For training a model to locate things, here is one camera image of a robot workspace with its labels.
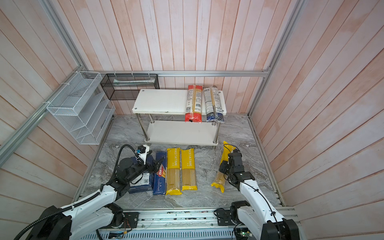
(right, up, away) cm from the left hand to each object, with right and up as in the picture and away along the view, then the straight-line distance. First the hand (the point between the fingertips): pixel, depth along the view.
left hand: (157, 156), depth 81 cm
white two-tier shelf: (+3, +23, -6) cm, 24 cm away
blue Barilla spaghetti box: (0, -14, +3) cm, 14 cm away
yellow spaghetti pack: (+34, -12, -2) cm, 36 cm away
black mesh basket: (-28, +45, +23) cm, 58 cm away
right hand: (+38, -5, +7) cm, 39 cm away
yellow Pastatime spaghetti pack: (+8, -11, +7) cm, 15 cm away
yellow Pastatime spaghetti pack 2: (+17, -9, +7) cm, 21 cm away
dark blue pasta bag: (-6, -14, -3) cm, 15 cm away
